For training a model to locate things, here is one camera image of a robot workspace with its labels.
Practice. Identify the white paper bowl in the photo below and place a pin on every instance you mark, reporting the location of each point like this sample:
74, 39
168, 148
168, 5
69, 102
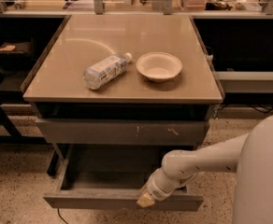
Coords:
158, 66

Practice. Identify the dark box under shelf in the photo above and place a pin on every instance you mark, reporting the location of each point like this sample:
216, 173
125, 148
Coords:
16, 56

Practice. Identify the clear plastic water bottle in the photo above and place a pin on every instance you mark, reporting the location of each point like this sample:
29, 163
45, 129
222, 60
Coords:
104, 71

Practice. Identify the black table frame left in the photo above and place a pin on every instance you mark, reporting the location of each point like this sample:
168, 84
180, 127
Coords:
15, 137

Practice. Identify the grey drawer cabinet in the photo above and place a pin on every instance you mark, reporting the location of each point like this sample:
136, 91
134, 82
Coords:
125, 79

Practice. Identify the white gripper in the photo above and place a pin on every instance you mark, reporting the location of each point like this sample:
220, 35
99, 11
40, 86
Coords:
156, 190

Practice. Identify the grey top drawer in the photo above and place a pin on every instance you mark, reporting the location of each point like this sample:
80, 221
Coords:
123, 132

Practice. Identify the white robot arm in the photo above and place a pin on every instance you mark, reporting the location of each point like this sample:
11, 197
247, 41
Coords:
249, 156

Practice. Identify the grey drawer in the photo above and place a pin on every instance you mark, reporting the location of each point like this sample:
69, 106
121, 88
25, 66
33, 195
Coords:
103, 177
123, 132

